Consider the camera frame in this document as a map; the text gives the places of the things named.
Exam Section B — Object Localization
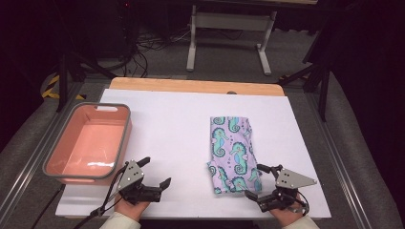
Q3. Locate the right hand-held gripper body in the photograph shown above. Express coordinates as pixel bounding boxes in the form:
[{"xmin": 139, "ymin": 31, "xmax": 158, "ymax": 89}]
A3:
[{"xmin": 257, "ymin": 164, "xmax": 318, "ymax": 213}]

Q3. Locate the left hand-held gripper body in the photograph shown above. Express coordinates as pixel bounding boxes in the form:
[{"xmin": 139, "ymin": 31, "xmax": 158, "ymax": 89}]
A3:
[{"xmin": 117, "ymin": 160, "xmax": 163, "ymax": 205}]

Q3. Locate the purple seahorse print cloth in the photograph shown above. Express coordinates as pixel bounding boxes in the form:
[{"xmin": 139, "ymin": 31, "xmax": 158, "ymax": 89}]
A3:
[{"xmin": 206, "ymin": 115, "xmax": 264, "ymax": 196}]

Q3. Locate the pink basin with grey rim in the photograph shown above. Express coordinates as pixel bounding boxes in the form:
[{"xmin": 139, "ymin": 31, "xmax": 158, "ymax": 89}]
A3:
[{"xmin": 41, "ymin": 101, "xmax": 133, "ymax": 186}]

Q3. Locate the person's left hand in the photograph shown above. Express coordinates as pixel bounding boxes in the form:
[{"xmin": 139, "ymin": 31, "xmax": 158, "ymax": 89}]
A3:
[{"xmin": 114, "ymin": 193, "xmax": 151, "ymax": 222}]

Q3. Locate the person's right hand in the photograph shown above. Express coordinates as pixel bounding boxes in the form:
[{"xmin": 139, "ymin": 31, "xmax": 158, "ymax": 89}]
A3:
[{"xmin": 268, "ymin": 193, "xmax": 304, "ymax": 228}]

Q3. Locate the white table mat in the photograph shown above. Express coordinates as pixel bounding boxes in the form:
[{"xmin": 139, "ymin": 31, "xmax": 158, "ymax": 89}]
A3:
[{"xmin": 55, "ymin": 88, "xmax": 332, "ymax": 219}]

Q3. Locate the yellow black hazard tape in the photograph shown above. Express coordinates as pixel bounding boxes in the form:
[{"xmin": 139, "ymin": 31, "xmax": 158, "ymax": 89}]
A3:
[{"xmin": 40, "ymin": 73, "xmax": 87, "ymax": 100}]

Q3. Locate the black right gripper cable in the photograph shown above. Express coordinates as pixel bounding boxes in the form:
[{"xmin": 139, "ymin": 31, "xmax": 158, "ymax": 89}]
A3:
[{"xmin": 286, "ymin": 190, "xmax": 310, "ymax": 215}]

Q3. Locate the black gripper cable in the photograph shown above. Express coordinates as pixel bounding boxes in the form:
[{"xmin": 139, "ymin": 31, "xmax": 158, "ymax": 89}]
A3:
[
  {"xmin": 286, "ymin": 190, "xmax": 310, "ymax": 215},
  {"xmin": 72, "ymin": 164, "xmax": 129, "ymax": 229}
]

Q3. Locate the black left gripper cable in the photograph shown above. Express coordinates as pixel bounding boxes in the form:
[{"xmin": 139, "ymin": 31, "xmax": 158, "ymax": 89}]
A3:
[{"xmin": 72, "ymin": 164, "xmax": 129, "ymax": 229}]

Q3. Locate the aluminium rail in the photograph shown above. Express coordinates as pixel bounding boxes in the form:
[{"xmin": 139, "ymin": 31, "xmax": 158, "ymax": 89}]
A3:
[
  {"xmin": 305, "ymin": 92, "xmax": 374, "ymax": 229},
  {"xmin": 0, "ymin": 81, "xmax": 84, "ymax": 225}
]

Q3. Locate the thin black floor cable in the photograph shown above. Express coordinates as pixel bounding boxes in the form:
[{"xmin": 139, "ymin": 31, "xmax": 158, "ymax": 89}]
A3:
[{"xmin": 31, "ymin": 183, "xmax": 66, "ymax": 229}]

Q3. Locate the bundle of black floor cables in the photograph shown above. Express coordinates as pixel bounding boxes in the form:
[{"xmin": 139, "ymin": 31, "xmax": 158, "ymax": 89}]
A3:
[{"xmin": 125, "ymin": 27, "xmax": 194, "ymax": 78}]

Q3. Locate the white metal table frame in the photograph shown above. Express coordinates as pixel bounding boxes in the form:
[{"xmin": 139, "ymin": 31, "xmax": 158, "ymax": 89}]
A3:
[{"xmin": 185, "ymin": 4, "xmax": 278, "ymax": 76}]

